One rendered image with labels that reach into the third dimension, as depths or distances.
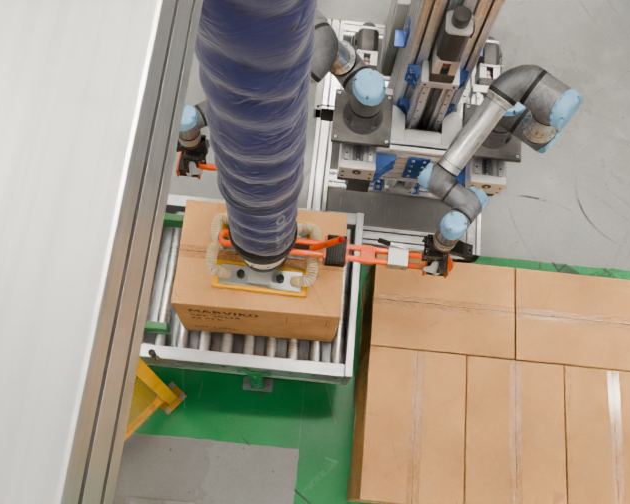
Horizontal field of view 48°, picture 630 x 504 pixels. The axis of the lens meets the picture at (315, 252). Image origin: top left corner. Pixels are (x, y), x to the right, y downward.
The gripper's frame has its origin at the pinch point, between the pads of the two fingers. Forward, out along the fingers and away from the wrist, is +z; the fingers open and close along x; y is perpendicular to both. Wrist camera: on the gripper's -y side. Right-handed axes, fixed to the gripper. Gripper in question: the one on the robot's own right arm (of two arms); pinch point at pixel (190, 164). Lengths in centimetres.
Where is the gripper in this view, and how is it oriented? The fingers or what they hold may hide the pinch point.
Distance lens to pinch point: 257.9
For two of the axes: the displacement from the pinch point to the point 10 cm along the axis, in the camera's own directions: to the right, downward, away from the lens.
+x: 1.0, -9.3, 3.4
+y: 9.9, 1.2, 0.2
